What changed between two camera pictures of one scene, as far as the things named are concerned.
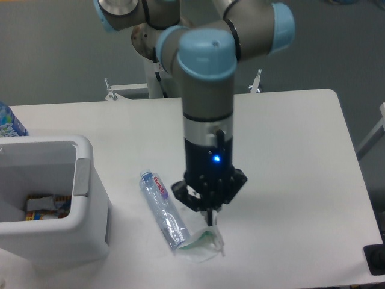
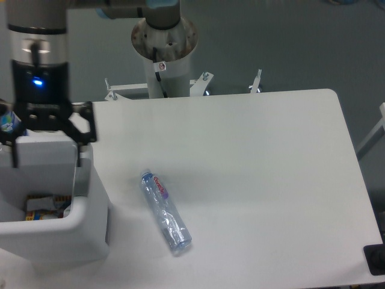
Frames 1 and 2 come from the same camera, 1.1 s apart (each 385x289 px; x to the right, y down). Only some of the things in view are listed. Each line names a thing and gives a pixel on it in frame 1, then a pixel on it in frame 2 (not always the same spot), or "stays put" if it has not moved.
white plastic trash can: (52, 165) stays put
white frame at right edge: (375, 135) stays put
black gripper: (210, 180) → (41, 94)
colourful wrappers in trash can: (47, 206) stays put
